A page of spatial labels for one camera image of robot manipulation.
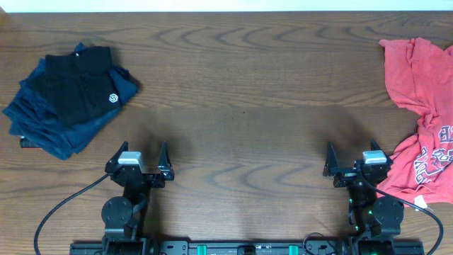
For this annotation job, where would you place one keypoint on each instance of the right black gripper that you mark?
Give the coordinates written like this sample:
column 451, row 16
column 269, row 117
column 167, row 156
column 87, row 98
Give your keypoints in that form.
column 346, row 176

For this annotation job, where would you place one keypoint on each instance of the red printed t-shirt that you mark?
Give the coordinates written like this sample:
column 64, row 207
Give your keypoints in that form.
column 418, row 77

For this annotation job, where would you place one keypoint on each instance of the black polo shirt with logo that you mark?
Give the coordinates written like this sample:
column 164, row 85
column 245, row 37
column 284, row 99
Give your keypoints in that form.
column 78, row 86

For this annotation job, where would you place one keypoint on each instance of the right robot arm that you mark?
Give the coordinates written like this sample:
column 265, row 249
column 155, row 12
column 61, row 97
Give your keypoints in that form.
column 376, row 219

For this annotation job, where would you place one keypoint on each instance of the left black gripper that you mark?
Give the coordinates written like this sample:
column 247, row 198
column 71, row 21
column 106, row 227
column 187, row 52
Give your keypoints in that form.
column 165, row 172

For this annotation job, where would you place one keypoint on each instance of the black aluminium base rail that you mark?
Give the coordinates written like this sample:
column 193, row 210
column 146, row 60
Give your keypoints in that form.
column 212, row 248

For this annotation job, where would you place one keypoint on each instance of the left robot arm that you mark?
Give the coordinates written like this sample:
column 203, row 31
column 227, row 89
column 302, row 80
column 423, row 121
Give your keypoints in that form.
column 124, row 215

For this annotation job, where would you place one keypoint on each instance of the navy folded shirts stack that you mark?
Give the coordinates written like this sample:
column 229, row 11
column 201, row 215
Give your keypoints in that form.
column 34, row 119

